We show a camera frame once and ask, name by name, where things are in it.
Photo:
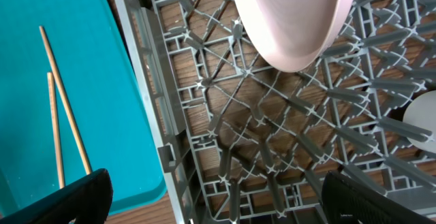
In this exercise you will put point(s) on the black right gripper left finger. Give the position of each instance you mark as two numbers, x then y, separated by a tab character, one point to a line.
87	200

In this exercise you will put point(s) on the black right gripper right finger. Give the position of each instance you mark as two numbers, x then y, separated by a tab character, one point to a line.
345	201

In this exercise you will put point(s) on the white cup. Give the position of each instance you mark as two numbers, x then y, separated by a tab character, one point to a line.
421	113

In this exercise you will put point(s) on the wooden chopstick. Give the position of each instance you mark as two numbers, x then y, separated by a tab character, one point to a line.
65	101
55	129

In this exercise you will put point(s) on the pink bowl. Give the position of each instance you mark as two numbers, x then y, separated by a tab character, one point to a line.
291	34

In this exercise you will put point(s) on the grey dishwasher rack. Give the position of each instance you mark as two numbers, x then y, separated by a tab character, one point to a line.
239	141

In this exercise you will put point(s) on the teal plastic tray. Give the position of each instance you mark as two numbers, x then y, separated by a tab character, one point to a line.
102	90

